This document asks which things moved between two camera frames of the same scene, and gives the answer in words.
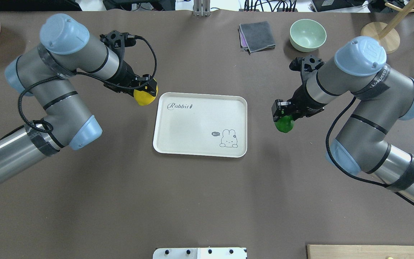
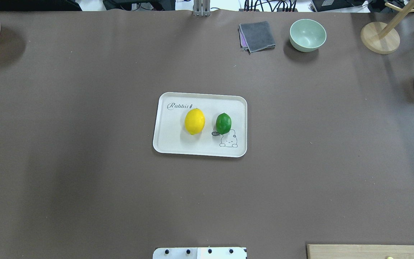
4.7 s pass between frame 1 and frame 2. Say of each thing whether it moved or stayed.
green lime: moved
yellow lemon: moved
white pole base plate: stayed
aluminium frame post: stayed
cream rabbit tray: stayed
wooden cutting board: stayed
